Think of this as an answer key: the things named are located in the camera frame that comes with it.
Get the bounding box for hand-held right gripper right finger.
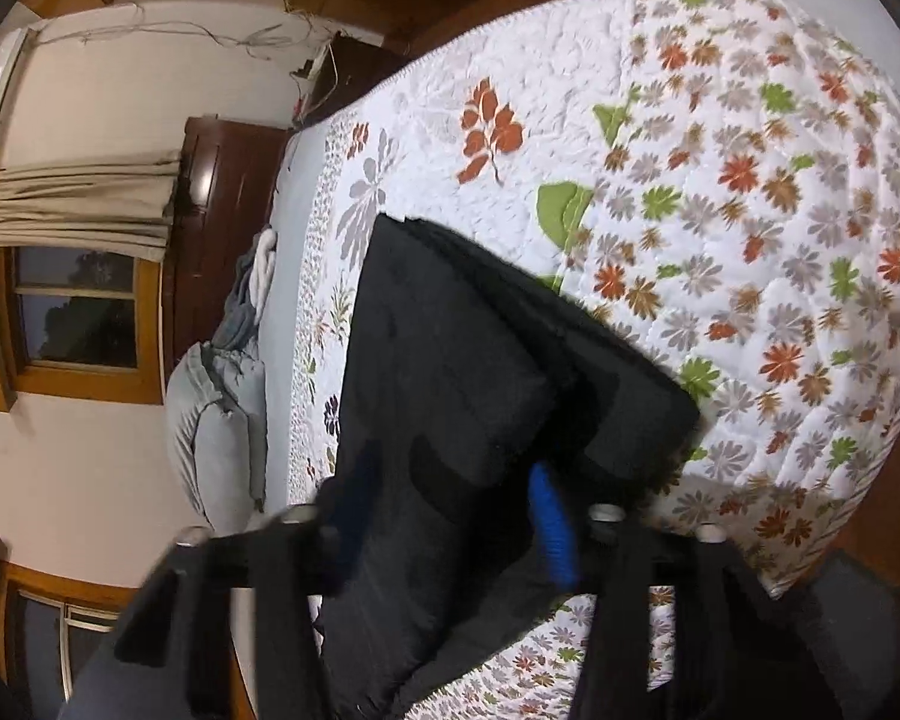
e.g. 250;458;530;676
529;461;845;720

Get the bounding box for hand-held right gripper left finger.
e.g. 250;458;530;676
112;450;382;720

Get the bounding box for black pants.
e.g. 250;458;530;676
319;214;702;720

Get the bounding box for grey pillow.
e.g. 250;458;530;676
165;341;267;533

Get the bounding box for grey and white clothes pile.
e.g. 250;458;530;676
221;229;278;350

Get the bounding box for wooden framed window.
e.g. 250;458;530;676
0;165;166;413
0;525;143;713

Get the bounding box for dark wooden headboard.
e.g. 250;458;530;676
161;114;293;391

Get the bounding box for floral quilted bed cover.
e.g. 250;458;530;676
285;0;900;720

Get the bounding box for beige curtain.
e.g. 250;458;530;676
0;154;182;263

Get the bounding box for white air conditioner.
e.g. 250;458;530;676
0;22;35;166

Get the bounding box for wall cables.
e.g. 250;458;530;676
34;4;338;61

